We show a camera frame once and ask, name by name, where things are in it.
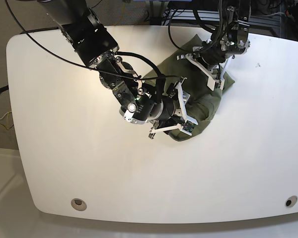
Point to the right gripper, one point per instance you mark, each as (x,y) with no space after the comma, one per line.
(171,112)

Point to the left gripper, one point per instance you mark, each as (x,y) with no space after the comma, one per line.
(207,63)

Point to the olive green T-shirt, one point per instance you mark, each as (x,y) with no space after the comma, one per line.
(203,102)

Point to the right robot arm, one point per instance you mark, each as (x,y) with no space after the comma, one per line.
(142,100)

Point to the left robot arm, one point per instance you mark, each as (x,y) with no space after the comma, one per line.
(230,36)

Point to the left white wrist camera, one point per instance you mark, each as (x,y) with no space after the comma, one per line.
(214,83)

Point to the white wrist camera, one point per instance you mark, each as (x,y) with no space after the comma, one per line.
(188,127)
(214,83)

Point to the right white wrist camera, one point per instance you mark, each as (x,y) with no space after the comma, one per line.
(188,127)

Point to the aluminium frame rail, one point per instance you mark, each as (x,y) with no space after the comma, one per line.
(275,25)

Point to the left table cable grommet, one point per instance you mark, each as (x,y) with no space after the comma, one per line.
(78,204)

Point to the table cable grommet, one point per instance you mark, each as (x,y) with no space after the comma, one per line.
(78,204)
(291,201)

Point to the right table cable grommet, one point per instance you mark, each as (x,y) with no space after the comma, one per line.
(291,201)

